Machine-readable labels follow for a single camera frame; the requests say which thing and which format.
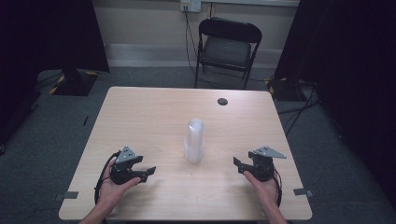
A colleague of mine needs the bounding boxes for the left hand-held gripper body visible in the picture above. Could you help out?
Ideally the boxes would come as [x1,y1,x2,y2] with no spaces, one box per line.
[110,146,145,186]

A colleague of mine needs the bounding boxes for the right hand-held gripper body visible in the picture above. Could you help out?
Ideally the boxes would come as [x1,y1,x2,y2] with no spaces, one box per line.
[246,146,288,183]

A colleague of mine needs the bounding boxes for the person's right hand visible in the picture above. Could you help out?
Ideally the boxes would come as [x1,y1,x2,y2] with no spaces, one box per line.
[243,170,281,213]

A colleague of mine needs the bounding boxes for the person's left hand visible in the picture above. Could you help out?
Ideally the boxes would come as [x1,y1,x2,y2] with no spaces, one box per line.
[98,159,142,212]

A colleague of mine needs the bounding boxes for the grey tape strip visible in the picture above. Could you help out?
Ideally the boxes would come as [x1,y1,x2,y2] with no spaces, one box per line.
[292,188,315,198]
[53,190,79,202]

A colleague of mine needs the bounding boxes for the stack of clear plastic cups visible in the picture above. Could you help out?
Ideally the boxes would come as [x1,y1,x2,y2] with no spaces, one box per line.
[183,118,205,164]

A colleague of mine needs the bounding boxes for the black stand base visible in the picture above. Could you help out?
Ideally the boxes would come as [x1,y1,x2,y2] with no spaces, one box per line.
[266,75,301,103]
[49,68,100,97]

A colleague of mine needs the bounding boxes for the black folding chair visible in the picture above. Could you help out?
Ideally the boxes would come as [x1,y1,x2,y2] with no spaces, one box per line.
[193,17,263,91]

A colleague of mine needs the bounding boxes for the black curtain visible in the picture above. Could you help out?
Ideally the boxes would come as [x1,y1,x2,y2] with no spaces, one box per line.
[274,0,396,206]
[0,0,110,147]

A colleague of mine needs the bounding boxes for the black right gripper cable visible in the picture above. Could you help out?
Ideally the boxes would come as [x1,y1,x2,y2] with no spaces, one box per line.
[272,167,283,208]

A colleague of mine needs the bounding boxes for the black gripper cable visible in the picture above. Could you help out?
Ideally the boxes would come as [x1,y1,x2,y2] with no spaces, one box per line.
[93,150,121,205]
[272,167,283,208]

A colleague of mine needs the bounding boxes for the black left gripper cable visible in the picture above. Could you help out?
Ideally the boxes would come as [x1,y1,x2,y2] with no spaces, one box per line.
[93,150,121,205]

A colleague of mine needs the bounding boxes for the black floor cables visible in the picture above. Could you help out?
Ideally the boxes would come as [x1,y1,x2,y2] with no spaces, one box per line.
[276,78,322,138]

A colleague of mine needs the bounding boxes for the white wall socket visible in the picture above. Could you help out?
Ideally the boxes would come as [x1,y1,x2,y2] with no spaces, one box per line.
[180,0,203,14]

